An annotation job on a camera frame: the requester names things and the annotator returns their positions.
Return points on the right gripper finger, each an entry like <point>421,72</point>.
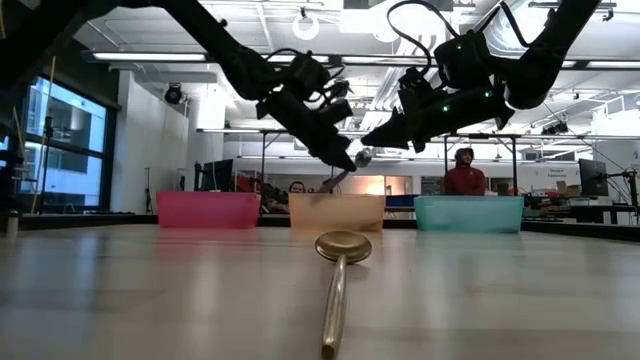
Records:
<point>392,135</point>

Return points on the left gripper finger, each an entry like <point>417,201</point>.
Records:
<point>332,150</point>

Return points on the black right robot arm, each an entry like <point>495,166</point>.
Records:
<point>550,60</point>

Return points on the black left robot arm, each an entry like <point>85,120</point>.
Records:
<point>225,50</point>

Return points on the person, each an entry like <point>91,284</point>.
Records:
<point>465,180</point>
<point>297,187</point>

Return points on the orange plastic bin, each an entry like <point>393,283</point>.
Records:
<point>335,212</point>

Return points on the blue crate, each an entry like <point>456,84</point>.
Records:
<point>400,201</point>

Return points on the black computer monitor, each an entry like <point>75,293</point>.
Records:
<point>592,177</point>
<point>220,175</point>

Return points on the gold spoon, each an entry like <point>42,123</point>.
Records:
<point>343,246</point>

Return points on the teal plastic bin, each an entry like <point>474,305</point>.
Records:
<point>467,215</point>

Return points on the pink plastic bin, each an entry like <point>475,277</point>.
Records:
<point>210,210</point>

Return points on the long ceiling light bar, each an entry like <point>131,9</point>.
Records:
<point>150,56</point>

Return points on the black tripod stand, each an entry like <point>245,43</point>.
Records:
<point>48,127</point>

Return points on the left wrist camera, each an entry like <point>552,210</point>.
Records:
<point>337,111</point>

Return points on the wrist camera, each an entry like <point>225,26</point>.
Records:
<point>337,111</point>
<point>415,82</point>

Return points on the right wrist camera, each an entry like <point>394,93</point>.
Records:
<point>415,82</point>

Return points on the grey cylindrical post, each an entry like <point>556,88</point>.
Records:
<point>12,225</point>

